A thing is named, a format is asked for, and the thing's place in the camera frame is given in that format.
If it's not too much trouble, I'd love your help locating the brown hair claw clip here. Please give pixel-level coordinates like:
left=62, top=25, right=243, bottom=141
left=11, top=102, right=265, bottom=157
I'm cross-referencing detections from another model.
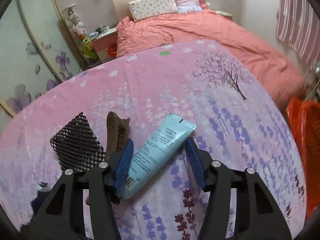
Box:
left=105, top=112, right=130, bottom=160

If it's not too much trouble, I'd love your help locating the light blue cosmetic tube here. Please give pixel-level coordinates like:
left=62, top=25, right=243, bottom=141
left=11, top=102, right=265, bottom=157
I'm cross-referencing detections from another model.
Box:
left=120, top=114, right=196, bottom=199

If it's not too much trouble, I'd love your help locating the orange plastic trash basket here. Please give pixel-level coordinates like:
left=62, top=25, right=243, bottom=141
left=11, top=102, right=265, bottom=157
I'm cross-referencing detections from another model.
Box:
left=286, top=97, right=320, bottom=218

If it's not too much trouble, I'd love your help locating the pink floral tablecloth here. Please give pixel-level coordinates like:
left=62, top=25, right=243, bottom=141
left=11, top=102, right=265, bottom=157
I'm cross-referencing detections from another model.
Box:
left=1, top=41, right=306, bottom=236

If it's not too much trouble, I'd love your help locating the sliding wardrobe with flower decals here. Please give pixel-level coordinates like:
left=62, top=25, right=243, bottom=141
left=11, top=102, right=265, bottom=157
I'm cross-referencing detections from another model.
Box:
left=1, top=0, right=85, bottom=116

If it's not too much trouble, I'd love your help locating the pink bedside table left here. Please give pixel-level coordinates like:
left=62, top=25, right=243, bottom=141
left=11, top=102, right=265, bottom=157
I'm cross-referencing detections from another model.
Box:
left=92, top=28, right=117, bottom=63

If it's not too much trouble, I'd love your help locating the stack of plush toys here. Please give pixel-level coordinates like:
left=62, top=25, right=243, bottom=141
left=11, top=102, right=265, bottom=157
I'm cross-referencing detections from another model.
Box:
left=65, top=4, right=98, bottom=66

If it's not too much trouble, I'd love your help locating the pink striped curtain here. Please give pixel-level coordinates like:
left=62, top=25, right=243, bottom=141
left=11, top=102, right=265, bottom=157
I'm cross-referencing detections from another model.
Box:
left=276, top=0, right=319, bottom=65

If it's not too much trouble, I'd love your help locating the bedside table right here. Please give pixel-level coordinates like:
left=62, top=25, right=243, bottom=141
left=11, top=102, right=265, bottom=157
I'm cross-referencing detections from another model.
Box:
left=215, top=10, right=233, bottom=21

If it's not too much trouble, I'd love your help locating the bed with coral duvet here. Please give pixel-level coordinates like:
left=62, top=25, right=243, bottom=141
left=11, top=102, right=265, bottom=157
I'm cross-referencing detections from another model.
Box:
left=117, top=4, right=307, bottom=109

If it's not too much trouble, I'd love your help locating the pink striped pillow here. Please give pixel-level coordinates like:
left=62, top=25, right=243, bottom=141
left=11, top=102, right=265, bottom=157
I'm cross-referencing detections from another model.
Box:
left=175, top=0, right=203, bottom=14

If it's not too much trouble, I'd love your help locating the white floral pillow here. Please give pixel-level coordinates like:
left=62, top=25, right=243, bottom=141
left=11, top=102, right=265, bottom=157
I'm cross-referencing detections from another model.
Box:
left=127, top=0, right=178, bottom=22

